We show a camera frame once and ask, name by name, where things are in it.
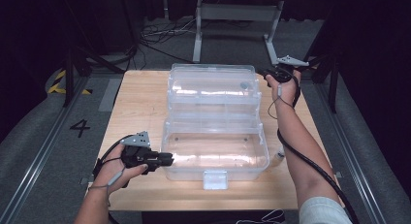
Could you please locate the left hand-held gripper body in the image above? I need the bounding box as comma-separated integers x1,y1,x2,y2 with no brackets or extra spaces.
119,130,162,176

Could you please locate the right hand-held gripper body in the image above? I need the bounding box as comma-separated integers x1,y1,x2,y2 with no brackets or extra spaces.
272,54,310,84

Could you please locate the clear plastic storage box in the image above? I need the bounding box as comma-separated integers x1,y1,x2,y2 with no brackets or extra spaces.
160,62,271,191

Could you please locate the small clear dropper bottle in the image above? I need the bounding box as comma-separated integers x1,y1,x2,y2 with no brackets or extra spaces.
273,144,287,164

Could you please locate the person's right hand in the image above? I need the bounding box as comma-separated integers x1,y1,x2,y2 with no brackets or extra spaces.
268,70,302,109

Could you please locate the person's left hand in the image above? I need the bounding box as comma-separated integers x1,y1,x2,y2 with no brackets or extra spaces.
91,143,150,196

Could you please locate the black metal stand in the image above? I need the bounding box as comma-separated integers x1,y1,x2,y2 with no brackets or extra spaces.
302,46,344,114
62,0,126,108

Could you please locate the yellow black floor tape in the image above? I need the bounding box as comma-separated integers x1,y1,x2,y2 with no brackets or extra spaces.
47,69,94,96

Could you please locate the person's pale sleeve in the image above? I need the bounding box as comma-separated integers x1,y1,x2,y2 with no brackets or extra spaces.
298,196,354,224

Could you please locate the grey right wrist lanyard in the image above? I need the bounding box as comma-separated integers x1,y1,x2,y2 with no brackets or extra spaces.
267,82,296,120

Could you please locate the grey wrist lanyard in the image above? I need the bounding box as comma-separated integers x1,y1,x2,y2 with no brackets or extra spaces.
267,82,296,120
88,170,126,208

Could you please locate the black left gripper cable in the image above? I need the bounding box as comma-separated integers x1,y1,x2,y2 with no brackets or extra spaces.
92,134,134,180

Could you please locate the grey left wrist lanyard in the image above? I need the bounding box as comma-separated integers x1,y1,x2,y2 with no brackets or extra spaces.
88,170,126,208

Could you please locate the white metal table frame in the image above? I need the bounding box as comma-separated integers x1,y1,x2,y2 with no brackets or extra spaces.
192,0,285,68

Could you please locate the bundle of floor cables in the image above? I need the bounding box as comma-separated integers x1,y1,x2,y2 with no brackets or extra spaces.
139,16,207,73

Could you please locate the thin white cable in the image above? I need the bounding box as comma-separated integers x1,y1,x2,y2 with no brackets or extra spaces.
236,208,286,224

